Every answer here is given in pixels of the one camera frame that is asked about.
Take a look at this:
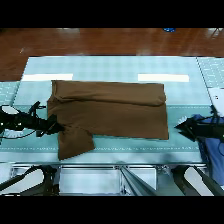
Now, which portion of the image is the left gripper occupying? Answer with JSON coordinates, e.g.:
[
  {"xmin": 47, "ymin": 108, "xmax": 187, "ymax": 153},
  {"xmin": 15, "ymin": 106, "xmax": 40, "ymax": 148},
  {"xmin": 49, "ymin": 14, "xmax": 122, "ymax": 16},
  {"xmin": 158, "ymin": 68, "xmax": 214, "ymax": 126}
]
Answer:
[{"xmin": 34, "ymin": 114, "xmax": 61, "ymax": 138}]

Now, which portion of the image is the silver frame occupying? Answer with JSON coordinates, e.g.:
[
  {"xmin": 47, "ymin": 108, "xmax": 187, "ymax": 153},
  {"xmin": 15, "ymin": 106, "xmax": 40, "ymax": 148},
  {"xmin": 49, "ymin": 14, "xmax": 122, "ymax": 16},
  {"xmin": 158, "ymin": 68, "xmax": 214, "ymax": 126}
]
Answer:
[{"xmin": 0, "ymin": 161, "xmax": 224, "ymax": 197}]

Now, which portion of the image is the black cable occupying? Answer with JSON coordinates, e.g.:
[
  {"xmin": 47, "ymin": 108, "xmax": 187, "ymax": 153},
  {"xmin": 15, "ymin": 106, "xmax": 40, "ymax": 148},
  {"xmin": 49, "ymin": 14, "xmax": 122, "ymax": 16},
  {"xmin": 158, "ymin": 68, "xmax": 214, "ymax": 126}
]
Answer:
[{"xmin": 0, "ymin": 129, "xmax": 37, "ymax": 140}]

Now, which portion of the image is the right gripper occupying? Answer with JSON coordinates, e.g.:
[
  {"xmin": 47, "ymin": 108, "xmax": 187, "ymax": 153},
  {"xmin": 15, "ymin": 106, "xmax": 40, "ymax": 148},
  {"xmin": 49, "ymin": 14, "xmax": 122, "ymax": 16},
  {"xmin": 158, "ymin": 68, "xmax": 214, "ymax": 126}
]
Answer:
[{"xmin": 186, "ymin": 116, "xmax": 203, "ymax": 142}]

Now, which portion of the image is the brown T-shirt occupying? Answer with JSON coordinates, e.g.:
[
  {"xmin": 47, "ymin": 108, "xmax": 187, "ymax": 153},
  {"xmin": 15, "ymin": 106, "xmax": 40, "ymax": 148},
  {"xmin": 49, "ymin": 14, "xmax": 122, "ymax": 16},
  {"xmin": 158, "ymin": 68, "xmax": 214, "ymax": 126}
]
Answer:
[{"xmin": 46, "ymin": 79, "xmax": 170, "ymax": 161}]

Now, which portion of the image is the blue garment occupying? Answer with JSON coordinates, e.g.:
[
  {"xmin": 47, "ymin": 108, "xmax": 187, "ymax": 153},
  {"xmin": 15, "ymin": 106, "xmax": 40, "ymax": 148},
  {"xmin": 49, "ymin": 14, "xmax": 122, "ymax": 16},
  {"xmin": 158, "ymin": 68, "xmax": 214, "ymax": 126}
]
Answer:
[{"xmin": 193, "ymin": 114, "xmax": 224, "ymax": 187}]

